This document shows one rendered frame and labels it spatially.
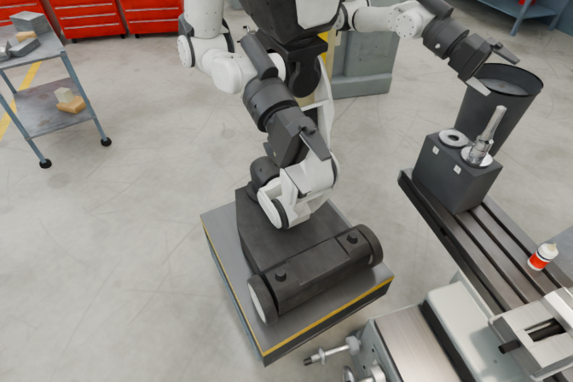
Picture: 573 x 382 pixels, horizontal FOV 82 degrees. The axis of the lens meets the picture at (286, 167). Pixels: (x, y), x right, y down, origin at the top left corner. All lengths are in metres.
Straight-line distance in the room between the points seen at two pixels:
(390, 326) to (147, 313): 1.36
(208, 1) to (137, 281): 1.74
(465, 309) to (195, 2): 1.12
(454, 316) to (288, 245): 0.69
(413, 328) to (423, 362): 0.10
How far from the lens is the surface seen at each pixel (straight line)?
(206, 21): 0.86
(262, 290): 1.37
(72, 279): 2.41
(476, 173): 1.15
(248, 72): 0.65
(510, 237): 1.30
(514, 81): 3.21
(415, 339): 1.22
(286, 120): 0.56
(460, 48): 0.96
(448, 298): 1.21
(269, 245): 1.50
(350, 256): 1.46
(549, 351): 1.05
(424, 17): 0.97
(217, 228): 1.79
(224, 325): 1.98
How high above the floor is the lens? 1.82
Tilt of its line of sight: 44 degrees down
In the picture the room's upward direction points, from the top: straight up
